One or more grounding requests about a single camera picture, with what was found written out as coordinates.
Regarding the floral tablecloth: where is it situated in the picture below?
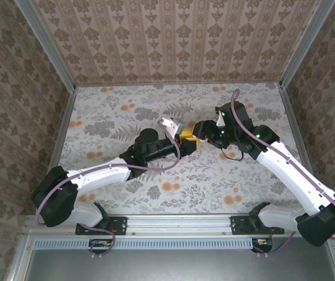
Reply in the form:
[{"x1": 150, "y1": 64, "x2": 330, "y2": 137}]
[{"x1": 40, "y1": 83, "x2": 313, "y2": 216}]

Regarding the grey metal plate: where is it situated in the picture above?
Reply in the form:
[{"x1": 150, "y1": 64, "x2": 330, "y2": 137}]
[{"x1": 23, "y1": 247, "x2": 335, "y2": 281}]

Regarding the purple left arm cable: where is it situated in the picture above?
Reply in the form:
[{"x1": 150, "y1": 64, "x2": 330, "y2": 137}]
[{"x1": 35, "y1": 118, "x2": 182, "y2": 260}]

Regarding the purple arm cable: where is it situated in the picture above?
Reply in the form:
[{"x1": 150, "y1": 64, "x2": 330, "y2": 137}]
[
  {"x1": 231, "y1": 88, "x2": 335, "y2": 258},
  {"x1": 35, "y1": 118, "x2": 182, "y2": 260}
]

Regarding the thin black cable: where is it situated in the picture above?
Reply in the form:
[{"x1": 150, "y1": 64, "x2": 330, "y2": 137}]
[{"x1": 220, "y1": 142, "x2": 244, "y2": 162}]

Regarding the aluminium base extrusion rail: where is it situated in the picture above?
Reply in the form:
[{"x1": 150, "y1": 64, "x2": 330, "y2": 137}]
[{"x1": 23, "y1": 214, "x2": 303, "y2": 237}]

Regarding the aluminium side rail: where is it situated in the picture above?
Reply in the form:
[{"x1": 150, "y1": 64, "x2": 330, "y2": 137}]
[
  {"x1": 37, "y1": 87, "x2": 77, "y2": 207},
  {"x1": 278, "y1": 83, "x2": 315, "y2": 176}
]

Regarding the slotted grey cable duct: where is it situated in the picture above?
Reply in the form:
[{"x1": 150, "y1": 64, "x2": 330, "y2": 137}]
[{"x1": 34, "y1": 237, "x2": 258, "y2": 250}]

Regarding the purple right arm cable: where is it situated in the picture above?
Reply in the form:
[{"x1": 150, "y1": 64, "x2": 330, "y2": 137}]
[{"x1": 231, "y1": 88, "x2": 335, "y2": 258}]

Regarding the small circuit board with wires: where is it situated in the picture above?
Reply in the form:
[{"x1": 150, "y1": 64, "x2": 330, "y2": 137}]
[
  {"x1": 251, "y1": 237, "x2": 274, "y2": 253},
  {"x1": 88, "y1": 238, "x2": 117, "y2": 255}
]

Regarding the aluminium frame post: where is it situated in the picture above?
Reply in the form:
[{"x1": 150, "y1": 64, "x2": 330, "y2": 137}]
[
  {"x1": 14, "y1": 0, "x2": 77, "y2": 90},
  {"x1": 279, "y1": 0, "x2": 335, "y2": 87}
]

